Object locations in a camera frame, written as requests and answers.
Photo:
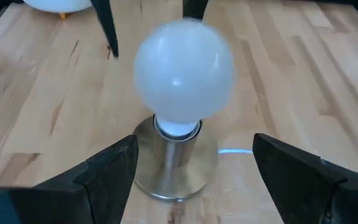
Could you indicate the white round dome object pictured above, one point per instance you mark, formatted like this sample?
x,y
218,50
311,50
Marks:
x,y
57,4

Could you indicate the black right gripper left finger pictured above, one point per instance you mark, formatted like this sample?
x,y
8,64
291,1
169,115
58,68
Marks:
x,y
73,196

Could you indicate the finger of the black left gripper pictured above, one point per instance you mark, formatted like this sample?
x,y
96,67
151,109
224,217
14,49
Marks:
x,y
107,25
194,7

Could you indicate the white frosted lightbulb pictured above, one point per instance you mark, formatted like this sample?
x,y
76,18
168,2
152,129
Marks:
x,y
182,71

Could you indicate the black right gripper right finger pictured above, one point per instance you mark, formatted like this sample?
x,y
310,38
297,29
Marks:
x,y
315,193

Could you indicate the brushed metal lamp base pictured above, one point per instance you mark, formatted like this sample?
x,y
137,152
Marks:
x,y
172,165

